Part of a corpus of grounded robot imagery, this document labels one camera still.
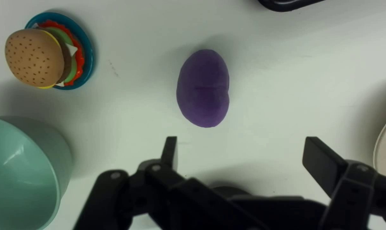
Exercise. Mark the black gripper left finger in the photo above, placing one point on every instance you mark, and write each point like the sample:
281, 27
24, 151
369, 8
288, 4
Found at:
158, 200

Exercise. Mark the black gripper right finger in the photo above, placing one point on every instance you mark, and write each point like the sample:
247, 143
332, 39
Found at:
353, 192

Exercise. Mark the purple plush toy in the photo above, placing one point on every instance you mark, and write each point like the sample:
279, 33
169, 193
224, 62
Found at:
202, 90

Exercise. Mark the small teal plate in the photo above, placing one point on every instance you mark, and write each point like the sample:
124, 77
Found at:
86, 46

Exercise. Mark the toy burger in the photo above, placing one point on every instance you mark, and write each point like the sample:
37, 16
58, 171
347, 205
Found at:
33, 58

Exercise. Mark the mint green bowl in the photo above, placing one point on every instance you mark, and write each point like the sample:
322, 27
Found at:
17, 174

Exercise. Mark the black grill tray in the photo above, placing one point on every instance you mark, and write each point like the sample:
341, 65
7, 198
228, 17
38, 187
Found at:
285, 3

